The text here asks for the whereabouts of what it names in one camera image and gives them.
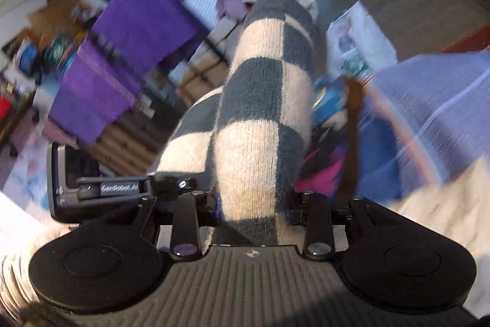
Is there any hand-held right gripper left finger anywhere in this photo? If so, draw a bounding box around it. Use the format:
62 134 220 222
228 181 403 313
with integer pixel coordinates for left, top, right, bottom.
110 191 221 262

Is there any brown bed board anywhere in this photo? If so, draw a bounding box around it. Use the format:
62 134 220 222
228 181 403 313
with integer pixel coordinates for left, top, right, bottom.
342 77 366 199

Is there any navy cartoon print cloth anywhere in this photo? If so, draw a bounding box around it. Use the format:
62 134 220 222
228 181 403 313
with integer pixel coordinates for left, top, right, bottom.
296 76 387 205

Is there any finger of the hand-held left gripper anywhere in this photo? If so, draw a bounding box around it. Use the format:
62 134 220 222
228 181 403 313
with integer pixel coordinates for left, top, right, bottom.
152 176 200 203

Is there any white polka dot garment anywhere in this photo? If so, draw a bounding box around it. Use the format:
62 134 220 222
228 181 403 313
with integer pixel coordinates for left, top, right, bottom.
398 154 490 266

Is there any grey white checkered sweater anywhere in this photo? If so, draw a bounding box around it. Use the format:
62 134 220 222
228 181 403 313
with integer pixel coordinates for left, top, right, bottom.
149 0 320 247

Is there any brown slatted wooden panel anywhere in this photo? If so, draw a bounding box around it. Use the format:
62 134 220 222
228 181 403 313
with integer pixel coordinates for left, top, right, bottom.
96 112 180 178

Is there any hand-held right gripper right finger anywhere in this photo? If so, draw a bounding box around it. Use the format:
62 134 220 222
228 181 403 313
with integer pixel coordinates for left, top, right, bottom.
285 191 380 260

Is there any blue plaid blanket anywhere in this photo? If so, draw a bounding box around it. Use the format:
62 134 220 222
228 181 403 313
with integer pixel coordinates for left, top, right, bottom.
360 51 490 205

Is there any purple towel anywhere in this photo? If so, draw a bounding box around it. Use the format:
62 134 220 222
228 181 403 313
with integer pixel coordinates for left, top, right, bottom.
48 0 209 147

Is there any cardboard box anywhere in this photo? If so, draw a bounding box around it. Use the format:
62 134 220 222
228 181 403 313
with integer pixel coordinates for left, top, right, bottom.
178 55 230 105

